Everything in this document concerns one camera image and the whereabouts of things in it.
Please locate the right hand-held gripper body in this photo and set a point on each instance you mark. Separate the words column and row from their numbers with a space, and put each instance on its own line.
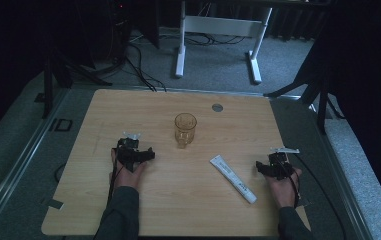
column 279, row 166

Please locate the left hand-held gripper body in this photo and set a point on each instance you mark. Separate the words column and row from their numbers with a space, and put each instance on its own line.
column 127, row 154

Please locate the white toothpaste tube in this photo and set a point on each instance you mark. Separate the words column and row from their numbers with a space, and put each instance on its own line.
column 233, row 178

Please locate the amber glass cup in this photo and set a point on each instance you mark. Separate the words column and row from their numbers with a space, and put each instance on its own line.
column 185, row 130

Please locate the person's left hand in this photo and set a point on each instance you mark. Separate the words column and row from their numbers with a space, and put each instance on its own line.
column 128, row 176

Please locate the person's right hand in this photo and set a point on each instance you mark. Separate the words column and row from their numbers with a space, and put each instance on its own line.
column 283, row 191

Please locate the black metal stand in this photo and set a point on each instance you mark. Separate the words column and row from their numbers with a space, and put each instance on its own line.
column 321, row 100
column 48, row 90

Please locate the grey tape strip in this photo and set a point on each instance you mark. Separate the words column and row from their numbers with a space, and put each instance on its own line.
column 53, row 203

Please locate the black computer tower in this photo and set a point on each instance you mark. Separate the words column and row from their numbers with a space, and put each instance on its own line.
column 119, row 30

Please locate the white desk frame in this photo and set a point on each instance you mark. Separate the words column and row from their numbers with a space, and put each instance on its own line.
column 224, row 26

